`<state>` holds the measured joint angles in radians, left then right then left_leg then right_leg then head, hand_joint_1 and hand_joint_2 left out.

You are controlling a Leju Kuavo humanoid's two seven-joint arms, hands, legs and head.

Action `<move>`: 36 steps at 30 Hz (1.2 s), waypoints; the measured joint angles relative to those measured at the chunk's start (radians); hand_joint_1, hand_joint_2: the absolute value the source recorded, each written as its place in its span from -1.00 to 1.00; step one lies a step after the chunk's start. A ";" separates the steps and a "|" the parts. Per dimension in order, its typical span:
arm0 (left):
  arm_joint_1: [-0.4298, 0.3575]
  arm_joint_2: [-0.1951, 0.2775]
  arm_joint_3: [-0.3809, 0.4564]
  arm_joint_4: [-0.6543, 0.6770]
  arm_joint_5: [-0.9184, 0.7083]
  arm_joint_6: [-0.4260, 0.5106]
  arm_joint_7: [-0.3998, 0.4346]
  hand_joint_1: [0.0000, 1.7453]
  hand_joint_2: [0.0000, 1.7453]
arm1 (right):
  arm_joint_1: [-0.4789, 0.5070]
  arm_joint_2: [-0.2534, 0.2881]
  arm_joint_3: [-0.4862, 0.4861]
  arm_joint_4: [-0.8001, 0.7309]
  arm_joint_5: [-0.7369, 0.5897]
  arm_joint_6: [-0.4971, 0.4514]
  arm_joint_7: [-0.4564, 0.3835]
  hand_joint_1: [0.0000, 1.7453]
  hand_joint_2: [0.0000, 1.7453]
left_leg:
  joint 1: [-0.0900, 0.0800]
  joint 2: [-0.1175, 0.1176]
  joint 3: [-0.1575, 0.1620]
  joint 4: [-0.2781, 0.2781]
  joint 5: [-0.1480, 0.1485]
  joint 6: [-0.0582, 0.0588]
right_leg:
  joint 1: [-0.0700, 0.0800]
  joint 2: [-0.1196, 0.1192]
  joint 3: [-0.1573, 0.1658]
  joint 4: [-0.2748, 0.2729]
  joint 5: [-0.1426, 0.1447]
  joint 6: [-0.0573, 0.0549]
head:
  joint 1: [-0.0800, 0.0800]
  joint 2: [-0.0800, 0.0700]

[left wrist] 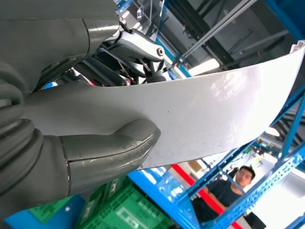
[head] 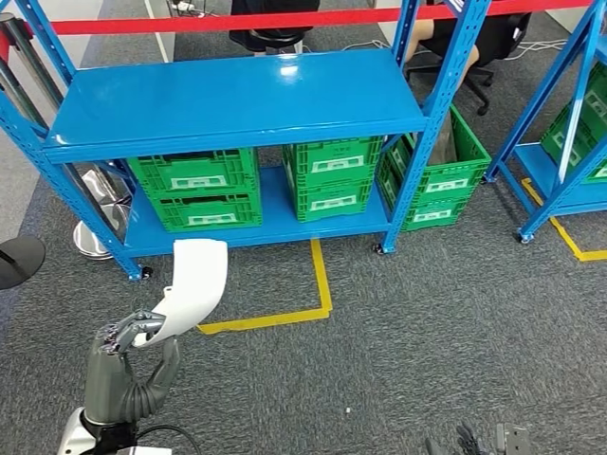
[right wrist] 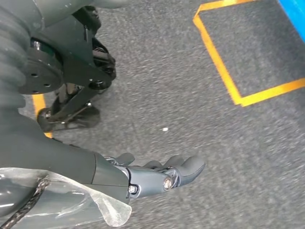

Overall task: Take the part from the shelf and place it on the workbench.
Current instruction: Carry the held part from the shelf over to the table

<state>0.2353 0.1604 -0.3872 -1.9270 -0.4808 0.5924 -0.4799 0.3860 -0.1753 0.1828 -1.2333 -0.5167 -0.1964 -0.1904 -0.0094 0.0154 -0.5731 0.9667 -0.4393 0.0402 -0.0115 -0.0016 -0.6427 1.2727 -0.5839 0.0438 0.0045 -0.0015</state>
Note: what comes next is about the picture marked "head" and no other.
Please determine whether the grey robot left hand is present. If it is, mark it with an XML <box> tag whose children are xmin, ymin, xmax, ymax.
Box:
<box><xmin>84</xmin><ymin>310</ymin><xmax>181</xmax><ymax>429</ymax></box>

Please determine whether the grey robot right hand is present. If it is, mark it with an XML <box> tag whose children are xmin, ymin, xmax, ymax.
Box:
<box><xmin>424</xmin><ymin>424</ymin><xmax>490</xmax><ymax>455</ymax></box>

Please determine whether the white curved plastic part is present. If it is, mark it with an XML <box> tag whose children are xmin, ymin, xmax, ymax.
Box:
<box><xmin>132</xmin><ymin>238</ymin><xmax>228</xmax><ymax>350</ymax></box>

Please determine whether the blue metal shelf rack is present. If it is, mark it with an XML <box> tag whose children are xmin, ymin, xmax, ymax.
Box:
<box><xmin>483</xmin><ymin>0</ymin><xmax>607</xmax><ymax>245</ymax></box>
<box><xmin>0</xmin><ymin>0</ymin><xmax>494</xmax><ymax>282</ymax></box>

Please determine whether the black round stanchion base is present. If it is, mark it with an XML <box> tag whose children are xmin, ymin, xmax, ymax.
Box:
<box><xmin>0</xmin><ymin>235</ymin><xmax>48</xmax><ymax>291</ymax></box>

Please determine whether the green plastic crate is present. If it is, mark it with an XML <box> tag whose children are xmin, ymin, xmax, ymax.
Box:
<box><xmin>294</xmin><ymin>178</ymin><xmax>376</xmax><ymax>224</ymax></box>
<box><xmin>541</xmin><ymin>63</ymin><xmax>607</xmax><ymax>185</ymax></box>
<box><xmin>377</xmin><ymin>103</ymin><xmax>491</xmax><ymax>204</ymax></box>
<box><xmin>128</xmin><ymin>148</ymin><xmax>260</xmax><ymax>201</ymax></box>
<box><xmin>149</xmin><ymin>188</ymin><xmax>263</xmax><ymax>233</ymax></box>
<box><xmin>398</xmin><ymin>194</ymin><xmax>470</xmax><ymax>233</ymax></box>
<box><xmin>282</xmin><ymin>136</ymin><xmax>384</xmax><ymax>190</ymax></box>

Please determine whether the red barrier belt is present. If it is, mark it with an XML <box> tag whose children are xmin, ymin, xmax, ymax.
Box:
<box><xmin>0</xmin><ymin>0</ymin><xmax>593</xmax><ymax>64</ymax></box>

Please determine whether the black office chair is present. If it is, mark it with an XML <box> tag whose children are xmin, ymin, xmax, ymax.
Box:
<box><xmin>405</xmin><ymin>12</ymin><xmax>532</xmax><ymax>118</ymax></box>

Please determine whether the chrome base stool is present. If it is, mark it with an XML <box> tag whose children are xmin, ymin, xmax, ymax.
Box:
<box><xmin>248</xmin><ymin>27</ymin><xmax>304</xmax><ymax>58</ymax></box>

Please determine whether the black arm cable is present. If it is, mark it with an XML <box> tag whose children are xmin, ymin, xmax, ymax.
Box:
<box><xmin>134</xmin><ymin>425</ymin><xmax>202</xmax><ymax>455</ymax></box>

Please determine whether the chrome stanchion post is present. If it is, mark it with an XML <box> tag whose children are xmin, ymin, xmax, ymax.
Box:
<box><xmin>0</xmin><ymin>12</ymin><xmax>131</xmax><ymax>260</ymax></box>

